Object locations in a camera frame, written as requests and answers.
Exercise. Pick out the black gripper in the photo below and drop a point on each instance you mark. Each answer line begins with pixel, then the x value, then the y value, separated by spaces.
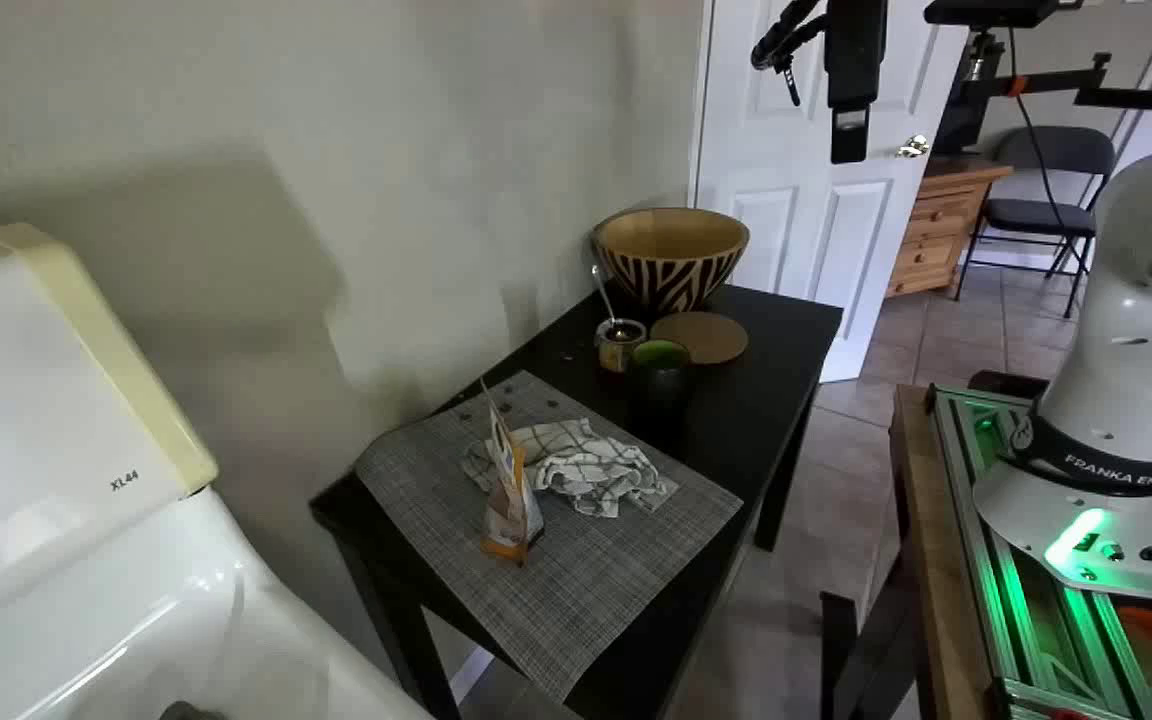
pixel 859 52

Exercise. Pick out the silver metal spoon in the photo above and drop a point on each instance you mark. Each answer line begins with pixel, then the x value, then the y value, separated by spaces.
pixel 598 294

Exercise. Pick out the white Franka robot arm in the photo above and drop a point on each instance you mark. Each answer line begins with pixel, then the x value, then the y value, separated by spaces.
pixel 1138 344

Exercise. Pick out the dark green cup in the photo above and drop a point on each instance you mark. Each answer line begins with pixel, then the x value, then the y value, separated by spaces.
pixel 658 380

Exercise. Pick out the silver door knob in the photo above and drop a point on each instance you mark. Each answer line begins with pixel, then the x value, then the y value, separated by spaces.
pixel 913 144

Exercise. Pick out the white panel door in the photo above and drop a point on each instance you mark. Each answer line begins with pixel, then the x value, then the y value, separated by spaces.
pixel 801 215

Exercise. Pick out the wooden dresser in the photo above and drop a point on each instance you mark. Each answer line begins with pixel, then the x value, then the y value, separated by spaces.
pixel 936 224

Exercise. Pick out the black folding chair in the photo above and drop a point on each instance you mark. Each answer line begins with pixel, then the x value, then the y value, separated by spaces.
pixel 1051 215

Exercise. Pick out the wooden zebra pattern bowl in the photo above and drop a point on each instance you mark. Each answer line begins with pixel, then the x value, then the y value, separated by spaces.
pixel 668 272

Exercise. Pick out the round wooden coaster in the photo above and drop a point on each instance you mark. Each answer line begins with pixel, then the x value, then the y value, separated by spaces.
pixel 708 339

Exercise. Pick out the black table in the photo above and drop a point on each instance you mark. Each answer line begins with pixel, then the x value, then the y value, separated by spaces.
pixel 748 400

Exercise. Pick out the white checkered cloth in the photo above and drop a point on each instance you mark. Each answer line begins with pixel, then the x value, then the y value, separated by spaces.
pixel 591 473

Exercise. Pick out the wooden workbench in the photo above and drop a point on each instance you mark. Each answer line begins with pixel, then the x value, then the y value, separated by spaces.
pixel 930 561

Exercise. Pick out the gray woven placemat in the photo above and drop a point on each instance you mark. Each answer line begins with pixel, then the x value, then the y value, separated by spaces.
pixel 601 574

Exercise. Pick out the white stove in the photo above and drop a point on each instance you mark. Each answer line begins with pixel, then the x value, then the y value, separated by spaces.
pixel 42 442

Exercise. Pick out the black camera stand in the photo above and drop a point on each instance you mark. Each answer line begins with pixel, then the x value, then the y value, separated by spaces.
pixel 963 93

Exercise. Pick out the green lit aluminium frame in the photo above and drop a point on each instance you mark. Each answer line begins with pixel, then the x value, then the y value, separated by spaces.
pixel 1028 642

